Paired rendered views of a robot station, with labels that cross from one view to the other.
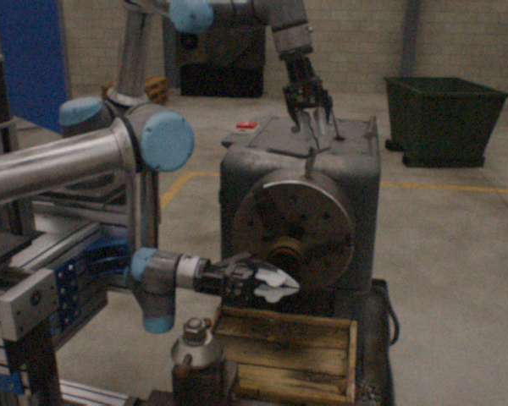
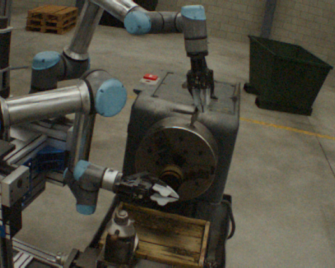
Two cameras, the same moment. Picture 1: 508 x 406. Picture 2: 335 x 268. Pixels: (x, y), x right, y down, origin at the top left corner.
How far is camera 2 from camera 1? 41 cm
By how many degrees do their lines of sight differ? 6
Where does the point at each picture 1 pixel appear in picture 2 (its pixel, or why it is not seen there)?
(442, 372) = (257, 259)
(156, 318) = (85, 205)
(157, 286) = (89, 186)
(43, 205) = not seen: hidden behind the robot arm
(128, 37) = (85, 18)
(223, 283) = (133, 190)
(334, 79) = (210, 26)
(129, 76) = (80, 41)
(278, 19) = (189, 33)
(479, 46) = (318, 24)
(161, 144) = (107, 100)
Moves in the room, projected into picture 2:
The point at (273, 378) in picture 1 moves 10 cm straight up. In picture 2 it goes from (155, 250) to (159, 227)
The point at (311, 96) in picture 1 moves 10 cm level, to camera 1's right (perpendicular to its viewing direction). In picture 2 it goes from (203, 81) to (233, 87)
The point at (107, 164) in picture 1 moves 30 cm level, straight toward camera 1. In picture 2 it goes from (73, 108) to (88, 153)
